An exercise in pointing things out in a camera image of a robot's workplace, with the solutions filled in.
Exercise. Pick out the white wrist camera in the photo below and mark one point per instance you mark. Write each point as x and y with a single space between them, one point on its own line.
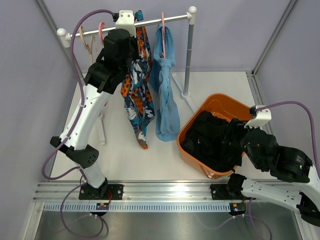
259 117
125 19

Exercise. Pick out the white slotted cable duct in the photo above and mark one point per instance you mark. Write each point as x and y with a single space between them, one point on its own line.
149 207

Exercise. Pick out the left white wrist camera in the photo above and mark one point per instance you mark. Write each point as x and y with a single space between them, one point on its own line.
125 19

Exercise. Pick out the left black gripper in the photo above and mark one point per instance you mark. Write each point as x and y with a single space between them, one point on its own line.
133 40

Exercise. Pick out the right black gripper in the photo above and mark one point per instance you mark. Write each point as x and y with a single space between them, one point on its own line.
235 126

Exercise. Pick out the black shorts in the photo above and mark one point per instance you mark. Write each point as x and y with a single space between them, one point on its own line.
203 142

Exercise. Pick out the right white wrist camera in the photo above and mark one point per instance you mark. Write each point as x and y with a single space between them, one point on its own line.
259 117

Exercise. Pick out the pink plastic hanger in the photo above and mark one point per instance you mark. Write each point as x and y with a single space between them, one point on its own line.
100 33
163 34

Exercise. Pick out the light blue shorts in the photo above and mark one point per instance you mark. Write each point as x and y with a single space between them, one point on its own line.
167 116

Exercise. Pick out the white clothes rack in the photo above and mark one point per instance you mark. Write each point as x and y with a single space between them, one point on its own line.
67 40

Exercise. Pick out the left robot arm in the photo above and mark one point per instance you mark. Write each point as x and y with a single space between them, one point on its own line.
104 75

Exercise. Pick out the orange plastic basket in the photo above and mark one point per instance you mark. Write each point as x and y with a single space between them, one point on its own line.
222 106

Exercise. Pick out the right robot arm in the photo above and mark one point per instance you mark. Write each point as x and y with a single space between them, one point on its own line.
286 164

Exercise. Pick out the beige wooden hanger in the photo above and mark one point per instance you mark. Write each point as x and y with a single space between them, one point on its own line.
88 46

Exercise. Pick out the colourful patterned shorts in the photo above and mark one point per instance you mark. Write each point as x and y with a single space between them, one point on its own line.
138 102

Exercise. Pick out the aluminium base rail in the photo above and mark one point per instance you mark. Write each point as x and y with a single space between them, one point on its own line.
134 191

